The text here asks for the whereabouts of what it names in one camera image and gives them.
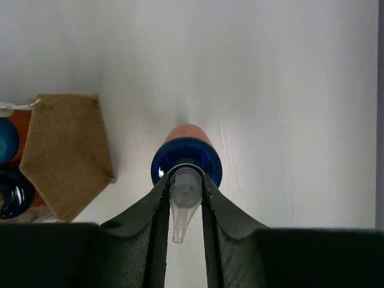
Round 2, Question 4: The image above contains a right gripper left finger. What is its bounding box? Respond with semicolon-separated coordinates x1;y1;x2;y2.
98;175;170;287

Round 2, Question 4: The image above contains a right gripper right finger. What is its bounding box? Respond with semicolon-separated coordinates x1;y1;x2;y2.
202;174;269;287

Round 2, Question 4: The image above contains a burlap canvas tote bag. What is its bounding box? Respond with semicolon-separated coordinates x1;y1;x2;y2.
1;94;115;222

